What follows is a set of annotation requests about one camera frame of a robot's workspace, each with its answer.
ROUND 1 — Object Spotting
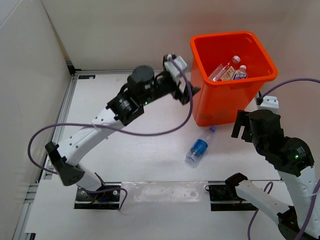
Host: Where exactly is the white blue label bottle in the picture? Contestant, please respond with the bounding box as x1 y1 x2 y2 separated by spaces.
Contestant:
231 65 248 80

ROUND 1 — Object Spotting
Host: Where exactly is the yellow label plastic bottle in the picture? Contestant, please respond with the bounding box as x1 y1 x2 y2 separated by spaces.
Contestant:
208 55 241 82

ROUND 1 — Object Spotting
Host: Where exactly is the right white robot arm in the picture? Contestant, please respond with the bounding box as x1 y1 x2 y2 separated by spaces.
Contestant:
224 109 320 240

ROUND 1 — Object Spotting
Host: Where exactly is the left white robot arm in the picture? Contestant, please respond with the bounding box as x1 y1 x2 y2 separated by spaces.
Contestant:
45 65 200 200

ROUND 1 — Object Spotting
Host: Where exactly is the orange plastic bin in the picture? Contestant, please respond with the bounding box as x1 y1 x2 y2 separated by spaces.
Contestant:
190 31 278 127

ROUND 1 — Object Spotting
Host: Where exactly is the blue label purple cap bottle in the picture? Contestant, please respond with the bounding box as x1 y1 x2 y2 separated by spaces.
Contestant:
185 126 217 168

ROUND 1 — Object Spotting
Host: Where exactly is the blue label sticker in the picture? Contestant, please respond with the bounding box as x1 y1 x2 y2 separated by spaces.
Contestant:
78 75 96 80

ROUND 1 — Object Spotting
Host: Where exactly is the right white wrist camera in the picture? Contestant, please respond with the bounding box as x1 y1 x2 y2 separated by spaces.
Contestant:
256 95 279 114

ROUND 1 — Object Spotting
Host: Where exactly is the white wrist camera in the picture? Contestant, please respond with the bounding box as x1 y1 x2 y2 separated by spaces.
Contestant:
163 54 188 79
256 95 279 114

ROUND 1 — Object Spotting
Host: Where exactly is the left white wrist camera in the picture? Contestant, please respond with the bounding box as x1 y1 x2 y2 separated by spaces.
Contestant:
163 54 188 79

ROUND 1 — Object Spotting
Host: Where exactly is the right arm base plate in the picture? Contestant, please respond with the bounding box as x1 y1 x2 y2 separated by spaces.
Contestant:
204 182 257 212

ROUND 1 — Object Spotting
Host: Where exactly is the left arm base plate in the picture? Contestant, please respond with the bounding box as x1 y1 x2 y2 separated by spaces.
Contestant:
73 182 128 210

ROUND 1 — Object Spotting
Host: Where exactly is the aluminium table frame rail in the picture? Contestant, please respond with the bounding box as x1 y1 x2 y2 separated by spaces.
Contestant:
12 60 78 240

